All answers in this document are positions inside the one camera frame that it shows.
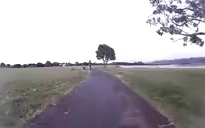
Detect pale water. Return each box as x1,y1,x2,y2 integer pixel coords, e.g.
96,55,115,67
118,64,205,70

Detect distant row of trees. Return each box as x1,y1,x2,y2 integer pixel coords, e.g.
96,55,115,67
0,59,101,70

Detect person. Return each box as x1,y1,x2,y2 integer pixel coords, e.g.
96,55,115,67
87,60,93,71

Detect grass field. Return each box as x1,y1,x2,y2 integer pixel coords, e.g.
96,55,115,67
103,65,205,128
0,65,91,128

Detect round-crowned tree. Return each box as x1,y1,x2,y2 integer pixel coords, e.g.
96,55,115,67
95,43,117,66

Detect distant wooded hill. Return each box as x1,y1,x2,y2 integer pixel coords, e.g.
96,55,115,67
110,55,205,66

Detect dark asphalt path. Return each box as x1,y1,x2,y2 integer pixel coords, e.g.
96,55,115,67
22,67,175,128

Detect overhanging tree branches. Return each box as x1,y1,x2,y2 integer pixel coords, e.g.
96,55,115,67
145,0,205,48

